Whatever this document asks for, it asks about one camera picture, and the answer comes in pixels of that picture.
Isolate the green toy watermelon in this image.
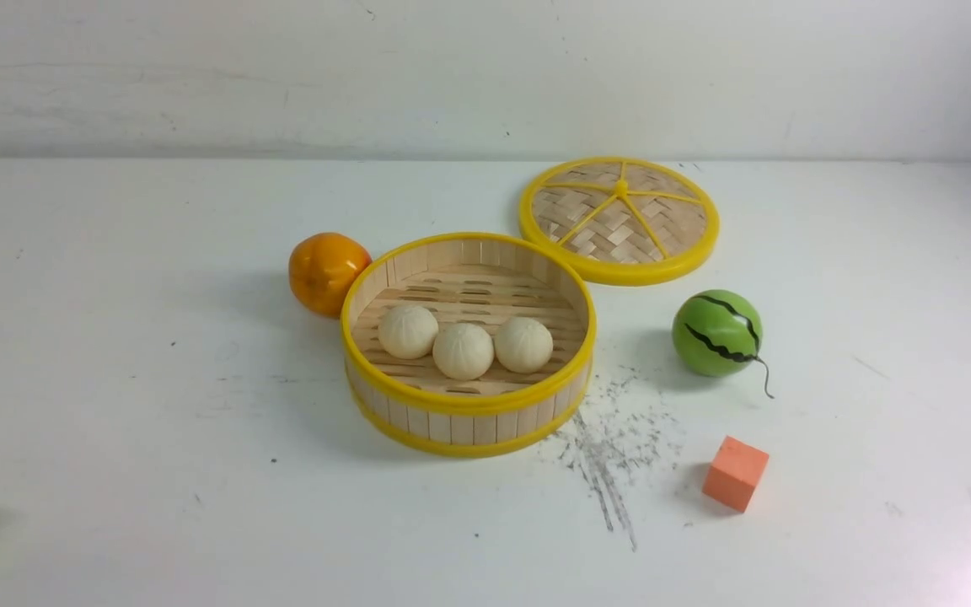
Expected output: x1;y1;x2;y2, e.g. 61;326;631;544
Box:
671;289;772;397

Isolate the yellow bamboo steamer tray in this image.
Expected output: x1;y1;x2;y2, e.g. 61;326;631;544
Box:
340;232;598;458

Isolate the orange toy fruit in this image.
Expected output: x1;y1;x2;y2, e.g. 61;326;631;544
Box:
288;232;373;319

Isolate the yellow bamboo steamer lid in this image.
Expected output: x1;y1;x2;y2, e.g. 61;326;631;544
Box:
518;155;721;287

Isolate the orange foam cube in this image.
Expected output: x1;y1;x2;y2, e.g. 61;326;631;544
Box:
701;435;770;513

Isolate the white bun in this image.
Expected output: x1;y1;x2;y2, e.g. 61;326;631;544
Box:
378;304;439;360
494;316;554;375
432;323;496;381

